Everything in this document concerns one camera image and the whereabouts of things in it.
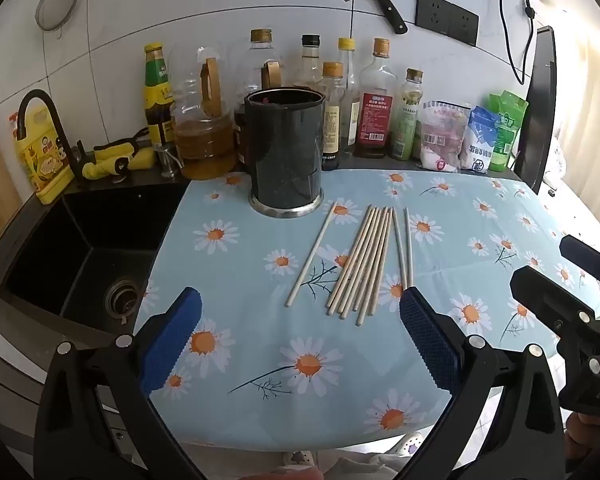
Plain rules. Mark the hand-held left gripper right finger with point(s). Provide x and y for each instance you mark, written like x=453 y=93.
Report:
x=427 y=345

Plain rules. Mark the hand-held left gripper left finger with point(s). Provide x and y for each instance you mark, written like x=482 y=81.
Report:
x=172 y=345

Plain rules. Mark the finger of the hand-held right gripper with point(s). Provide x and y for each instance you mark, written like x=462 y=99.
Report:
x=545 y=295
x=585 y=255

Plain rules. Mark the row of wooden chopsticks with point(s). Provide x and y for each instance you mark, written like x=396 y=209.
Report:
x=365 y=260

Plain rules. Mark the black cylindrical chopstick holder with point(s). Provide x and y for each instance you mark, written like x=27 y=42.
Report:
x=285 y=160

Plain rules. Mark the person's right hand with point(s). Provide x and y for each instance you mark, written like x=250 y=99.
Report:
x=582 y=432

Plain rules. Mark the metal sink drain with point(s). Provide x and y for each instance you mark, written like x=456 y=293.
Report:
x=125 y=301

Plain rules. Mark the blue daisy tablecloth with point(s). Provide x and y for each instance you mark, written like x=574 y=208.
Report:
x=260 y=340

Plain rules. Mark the white clog shoe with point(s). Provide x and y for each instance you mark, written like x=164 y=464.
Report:
x=407 y=447
x=297 y=457

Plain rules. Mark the pale curtain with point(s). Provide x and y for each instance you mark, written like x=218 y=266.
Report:
x=590 y=135

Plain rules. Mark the black kitchen sink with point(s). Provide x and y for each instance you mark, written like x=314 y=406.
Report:
x=80 y=240

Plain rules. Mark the green bag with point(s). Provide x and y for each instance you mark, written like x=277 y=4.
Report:
x=506 y=130

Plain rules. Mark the blue white bag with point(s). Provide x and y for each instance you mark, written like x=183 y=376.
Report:
x=480 y=142

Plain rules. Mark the black panel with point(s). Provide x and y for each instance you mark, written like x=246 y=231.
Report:
x=540 y=105

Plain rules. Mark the white red sugar bag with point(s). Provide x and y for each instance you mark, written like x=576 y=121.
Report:
x=442 y=137

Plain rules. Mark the yellow sponge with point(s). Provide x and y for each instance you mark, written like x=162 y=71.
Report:
x=143 y=158

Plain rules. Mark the yellow cloth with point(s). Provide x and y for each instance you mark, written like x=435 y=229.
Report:
x=102 y=165

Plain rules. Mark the dark sauce jar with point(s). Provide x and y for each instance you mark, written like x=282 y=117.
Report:
x=240 y=135

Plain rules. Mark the yellow dish soap bottle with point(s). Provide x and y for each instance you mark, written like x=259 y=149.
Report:
x=40 y=165

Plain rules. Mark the red label dark bottle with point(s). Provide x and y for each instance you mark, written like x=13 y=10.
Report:
x=377 y=115

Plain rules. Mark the orange cap tan label bottle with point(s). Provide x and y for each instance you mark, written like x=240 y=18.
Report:
x=332 y=125

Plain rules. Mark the black faucet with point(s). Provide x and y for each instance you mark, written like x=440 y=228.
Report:
x=60 y=125

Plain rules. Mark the yellow cap clear bottle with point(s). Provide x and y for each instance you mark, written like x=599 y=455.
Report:
x=351 y=110

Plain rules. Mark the green yellow label sauce bottle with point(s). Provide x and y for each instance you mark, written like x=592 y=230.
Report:
x=157 y=95

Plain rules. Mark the black cap sauce bottle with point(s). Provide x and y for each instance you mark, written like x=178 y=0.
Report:
x=310 y=67

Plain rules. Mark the black wall socket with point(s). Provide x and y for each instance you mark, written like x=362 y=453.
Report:
x=446 y=17

